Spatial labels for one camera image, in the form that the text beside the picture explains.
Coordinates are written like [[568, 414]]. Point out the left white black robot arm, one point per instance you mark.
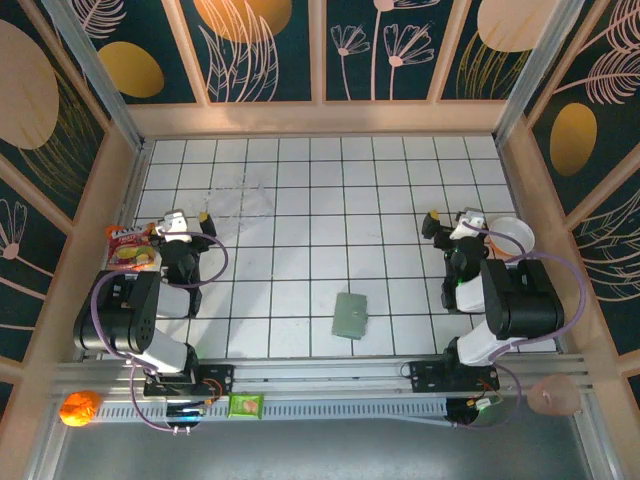
[[120, 315]]

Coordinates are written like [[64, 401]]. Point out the clear acrylic card stand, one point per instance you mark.
[[240, 205]]

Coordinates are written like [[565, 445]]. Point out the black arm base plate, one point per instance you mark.
[[430, 377], [215, 377]]

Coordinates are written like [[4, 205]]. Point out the red fruit snack packet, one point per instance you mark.
[[130, 250]]

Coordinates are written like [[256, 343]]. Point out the white orange bowl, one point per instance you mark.
[[510, 235]]

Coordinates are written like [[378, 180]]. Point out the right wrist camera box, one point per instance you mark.
[[467, 225]]

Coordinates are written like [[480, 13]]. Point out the pink round ball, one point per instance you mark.
[[555, 395]]

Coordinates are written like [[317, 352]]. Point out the black controller box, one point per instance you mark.
[[187, 414], [470, 410]]

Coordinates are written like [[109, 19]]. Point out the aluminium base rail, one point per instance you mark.
[[320, 375]]

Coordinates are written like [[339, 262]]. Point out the orange crinkled ball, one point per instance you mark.
[[80, 407]]

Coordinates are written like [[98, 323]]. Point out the green snack packet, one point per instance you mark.
[[245, 406]]

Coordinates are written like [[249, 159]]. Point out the aluminium frame post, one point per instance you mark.
[[95, 75], [532, 70]]

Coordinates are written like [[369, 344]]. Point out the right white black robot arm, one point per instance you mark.
[[525, 300]]

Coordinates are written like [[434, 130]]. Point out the green card holder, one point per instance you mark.
[[350, 316]]

